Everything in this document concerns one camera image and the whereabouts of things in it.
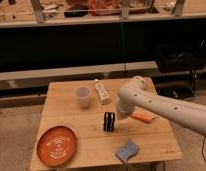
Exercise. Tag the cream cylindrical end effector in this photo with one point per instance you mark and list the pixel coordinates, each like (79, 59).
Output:
(120, 115)

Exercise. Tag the black and white eraser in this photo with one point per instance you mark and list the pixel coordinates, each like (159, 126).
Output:
(109, 120)

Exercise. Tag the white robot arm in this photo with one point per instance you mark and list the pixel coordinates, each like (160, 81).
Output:
(134, 94)

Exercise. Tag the white glue bottle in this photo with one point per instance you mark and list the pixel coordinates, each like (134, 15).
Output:
(102, 92)

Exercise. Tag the orange toy carrot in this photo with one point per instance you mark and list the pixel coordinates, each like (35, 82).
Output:
(143, 118)

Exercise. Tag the blue sponge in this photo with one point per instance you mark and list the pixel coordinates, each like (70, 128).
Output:
(128, 150)

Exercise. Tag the wooden table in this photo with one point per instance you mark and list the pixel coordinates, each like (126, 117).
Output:
(96, 147)

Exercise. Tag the clear plastic cup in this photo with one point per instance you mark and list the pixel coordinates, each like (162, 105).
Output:
(83, 96)

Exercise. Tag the orange plate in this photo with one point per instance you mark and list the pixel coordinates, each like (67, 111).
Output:
(56, 146)

